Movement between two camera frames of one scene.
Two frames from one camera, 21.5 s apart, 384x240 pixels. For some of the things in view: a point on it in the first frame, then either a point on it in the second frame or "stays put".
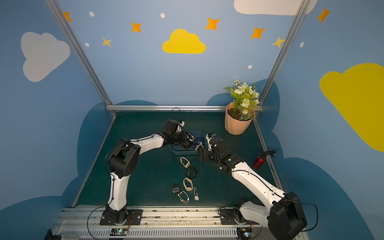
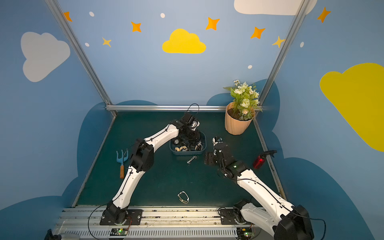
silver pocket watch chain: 196,195 → 193,157
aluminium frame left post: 75,38 stays put
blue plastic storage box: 178,149 stays put
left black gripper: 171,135 → 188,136
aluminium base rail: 158,223 stays put
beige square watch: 186,159 → 184,147
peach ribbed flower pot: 233,125 stays put
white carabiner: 181,200 stays put
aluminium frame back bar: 167,108 stays put
